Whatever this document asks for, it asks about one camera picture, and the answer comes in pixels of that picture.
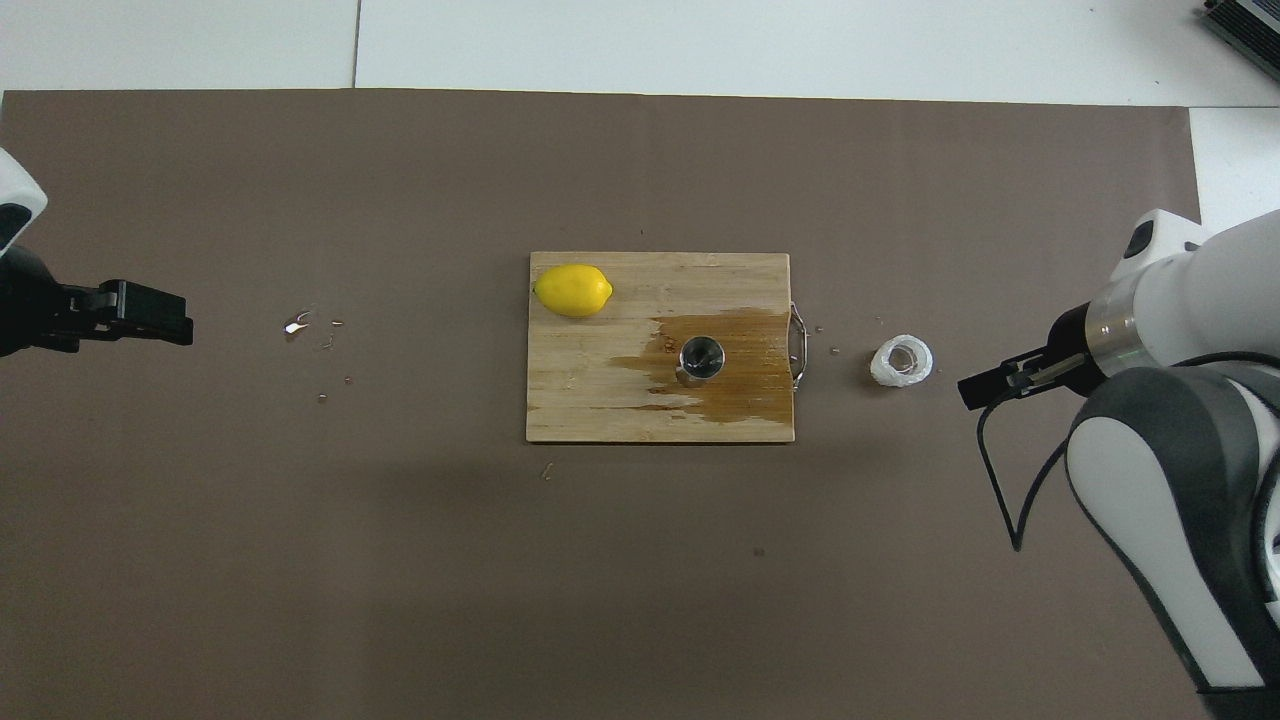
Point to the wooden cutting board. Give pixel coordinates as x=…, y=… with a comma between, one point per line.
x=600, y=400

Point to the yellow lemon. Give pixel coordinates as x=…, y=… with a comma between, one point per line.
x=572, y=290

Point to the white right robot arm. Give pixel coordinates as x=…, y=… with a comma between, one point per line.
x=1200, y=290

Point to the small clear plastic cup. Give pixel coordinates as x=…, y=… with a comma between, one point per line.
x=885, y=371

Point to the steel double jigger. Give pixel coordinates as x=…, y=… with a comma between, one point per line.
x=702, y=358

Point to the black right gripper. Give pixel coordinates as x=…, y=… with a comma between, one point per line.
x=1072, y=350

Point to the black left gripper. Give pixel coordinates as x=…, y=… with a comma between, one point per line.
x=30, y=300

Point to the grey ribbed device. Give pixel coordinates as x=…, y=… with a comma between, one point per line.
x=1250, y=25

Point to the brown paper table mat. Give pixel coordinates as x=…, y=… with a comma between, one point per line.
x=400, y=600

